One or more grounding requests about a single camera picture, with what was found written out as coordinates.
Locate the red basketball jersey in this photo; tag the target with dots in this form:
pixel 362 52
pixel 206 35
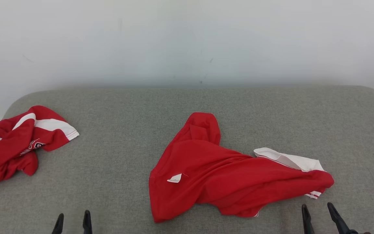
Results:
pixel 222 175

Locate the red shorts white stripe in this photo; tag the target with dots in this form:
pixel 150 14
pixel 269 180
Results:
pixel 5 152

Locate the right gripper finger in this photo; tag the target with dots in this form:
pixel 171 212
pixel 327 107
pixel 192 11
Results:
pixel 338 221
pixel 307 222

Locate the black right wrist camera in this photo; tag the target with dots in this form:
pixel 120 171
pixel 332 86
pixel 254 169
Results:
pixel 359 232

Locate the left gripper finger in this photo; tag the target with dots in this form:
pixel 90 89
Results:
pixel 58 226
pixel 87 224

